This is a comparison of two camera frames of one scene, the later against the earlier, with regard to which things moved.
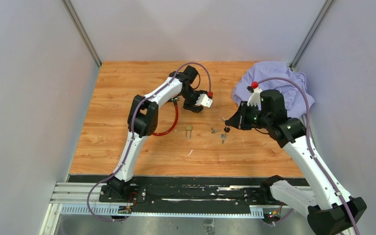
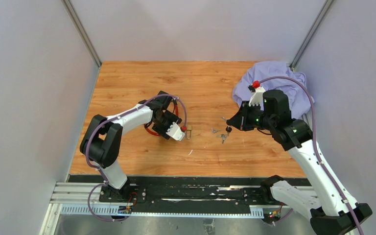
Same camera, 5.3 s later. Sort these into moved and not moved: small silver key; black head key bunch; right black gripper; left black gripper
Moved: left black gripper
Not moved: right black gripper; black head key bunch; small silver key
